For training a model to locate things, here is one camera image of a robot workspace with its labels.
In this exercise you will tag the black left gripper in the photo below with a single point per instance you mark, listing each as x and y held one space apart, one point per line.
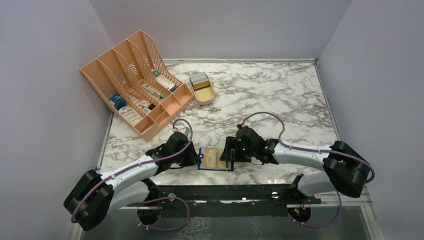
193 158

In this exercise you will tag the black leather card holder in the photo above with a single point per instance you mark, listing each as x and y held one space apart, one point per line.
230 166

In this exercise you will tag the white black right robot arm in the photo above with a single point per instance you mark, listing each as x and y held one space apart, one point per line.
340 168

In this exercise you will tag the black mounting base rail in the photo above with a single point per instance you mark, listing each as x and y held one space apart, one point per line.
218 201

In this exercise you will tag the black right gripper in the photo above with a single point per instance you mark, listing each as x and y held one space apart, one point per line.
233 142

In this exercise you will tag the beige card tray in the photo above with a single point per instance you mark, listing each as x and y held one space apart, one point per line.
205 96

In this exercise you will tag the orange plastic desk organizer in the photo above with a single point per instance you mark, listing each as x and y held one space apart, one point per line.
126 67

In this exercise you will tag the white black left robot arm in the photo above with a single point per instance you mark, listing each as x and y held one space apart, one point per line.
95 195

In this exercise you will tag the orange pen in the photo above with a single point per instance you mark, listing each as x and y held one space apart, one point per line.
137 95

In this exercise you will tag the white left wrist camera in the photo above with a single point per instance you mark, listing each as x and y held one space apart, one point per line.
187 131

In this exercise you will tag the white label card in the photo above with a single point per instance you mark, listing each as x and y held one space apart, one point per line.
131 115

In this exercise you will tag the yellow credit card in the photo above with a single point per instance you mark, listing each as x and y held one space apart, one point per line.
221 164
209 158

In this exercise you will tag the white glue stick box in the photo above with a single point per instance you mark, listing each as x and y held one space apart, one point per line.
163 81

